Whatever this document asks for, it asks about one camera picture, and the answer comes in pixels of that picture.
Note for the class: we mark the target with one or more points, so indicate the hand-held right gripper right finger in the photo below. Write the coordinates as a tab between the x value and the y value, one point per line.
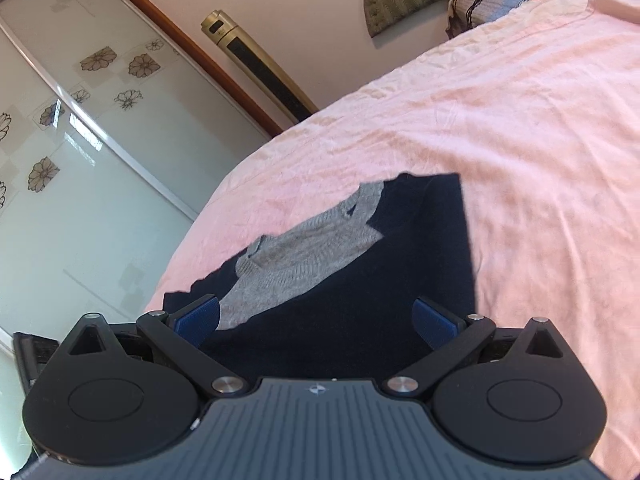
434	321

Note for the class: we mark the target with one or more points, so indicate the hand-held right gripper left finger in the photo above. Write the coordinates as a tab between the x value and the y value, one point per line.
197	321

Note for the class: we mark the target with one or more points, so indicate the navy and grey knit sweater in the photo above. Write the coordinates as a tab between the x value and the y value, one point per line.
350	300

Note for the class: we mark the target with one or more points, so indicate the floral glass wardrobe door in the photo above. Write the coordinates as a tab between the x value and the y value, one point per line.
100	170

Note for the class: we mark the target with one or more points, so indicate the pink bed sheet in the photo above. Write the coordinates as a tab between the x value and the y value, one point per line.
525	135

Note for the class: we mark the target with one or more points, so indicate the gold tower fan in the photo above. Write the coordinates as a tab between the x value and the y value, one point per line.
260	67

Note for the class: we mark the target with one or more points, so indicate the wooden wardrobe frame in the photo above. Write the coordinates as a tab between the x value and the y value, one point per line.
200	55

